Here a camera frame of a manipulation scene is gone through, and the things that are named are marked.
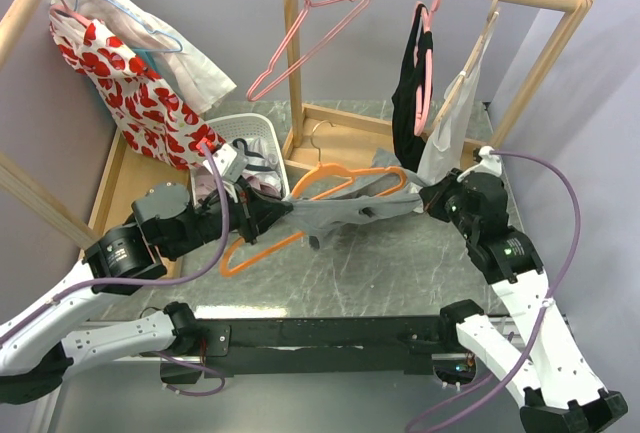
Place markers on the white sheer tank top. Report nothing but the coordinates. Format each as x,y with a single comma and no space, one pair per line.
445,145

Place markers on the red floral white garment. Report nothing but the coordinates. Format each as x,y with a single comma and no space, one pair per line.
152,118

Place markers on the black tank top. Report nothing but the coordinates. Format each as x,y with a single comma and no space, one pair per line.
408,147

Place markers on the pink plastic hanger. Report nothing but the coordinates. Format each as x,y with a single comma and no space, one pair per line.
427,53

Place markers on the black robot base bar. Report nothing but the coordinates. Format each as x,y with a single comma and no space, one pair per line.
253,346

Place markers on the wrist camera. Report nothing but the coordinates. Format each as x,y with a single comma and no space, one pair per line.
229,162
486,162

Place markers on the left wooden clothes rack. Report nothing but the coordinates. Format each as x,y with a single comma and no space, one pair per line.
55,128

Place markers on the beige wooden hanger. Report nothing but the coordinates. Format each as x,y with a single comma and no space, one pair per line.
471,62

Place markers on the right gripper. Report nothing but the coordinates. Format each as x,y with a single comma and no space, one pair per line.
432,196

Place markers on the mauve pink tank top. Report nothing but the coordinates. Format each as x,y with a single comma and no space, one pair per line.
210,185

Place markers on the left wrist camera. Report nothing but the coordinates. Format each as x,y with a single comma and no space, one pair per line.
229,162

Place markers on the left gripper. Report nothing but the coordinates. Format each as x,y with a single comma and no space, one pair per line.
264,213

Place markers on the grey tank top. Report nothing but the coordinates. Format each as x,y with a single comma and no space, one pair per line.
359,204

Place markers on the white pale pink garment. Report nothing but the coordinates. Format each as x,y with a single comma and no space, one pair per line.
194,76

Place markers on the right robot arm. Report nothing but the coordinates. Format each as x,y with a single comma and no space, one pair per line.
549,379

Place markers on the white plastic laundry basket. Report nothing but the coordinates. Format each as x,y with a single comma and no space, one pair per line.
252,125

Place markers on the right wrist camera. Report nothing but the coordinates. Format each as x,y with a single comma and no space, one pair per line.
486,162

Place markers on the white navy tank top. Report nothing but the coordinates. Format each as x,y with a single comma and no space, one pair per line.
261,171

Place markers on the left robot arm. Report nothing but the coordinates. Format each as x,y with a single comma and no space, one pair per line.
43,346

